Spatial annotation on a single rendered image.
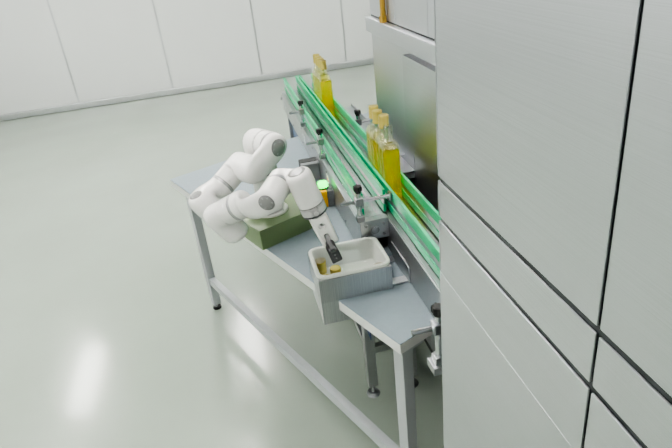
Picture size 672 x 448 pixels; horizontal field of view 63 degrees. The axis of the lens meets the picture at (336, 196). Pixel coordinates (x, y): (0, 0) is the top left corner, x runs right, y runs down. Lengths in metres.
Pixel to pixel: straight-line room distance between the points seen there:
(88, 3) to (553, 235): 7.27
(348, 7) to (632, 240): 7.37
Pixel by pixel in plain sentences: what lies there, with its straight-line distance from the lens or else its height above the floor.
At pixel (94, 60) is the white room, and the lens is 7.70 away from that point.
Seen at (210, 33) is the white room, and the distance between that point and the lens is 7.54.
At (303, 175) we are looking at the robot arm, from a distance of 1.48.
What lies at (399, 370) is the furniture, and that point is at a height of 0.60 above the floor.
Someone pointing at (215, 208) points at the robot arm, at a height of 1.02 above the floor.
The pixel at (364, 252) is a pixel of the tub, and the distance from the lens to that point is 1.77.
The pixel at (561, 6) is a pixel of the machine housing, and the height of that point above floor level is 1.65.
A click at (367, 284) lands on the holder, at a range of 1.64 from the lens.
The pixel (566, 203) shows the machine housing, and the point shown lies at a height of 1.49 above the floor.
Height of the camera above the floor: 1.73
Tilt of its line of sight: 26 degrees down
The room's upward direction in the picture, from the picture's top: 6 degrees counter-clockwise
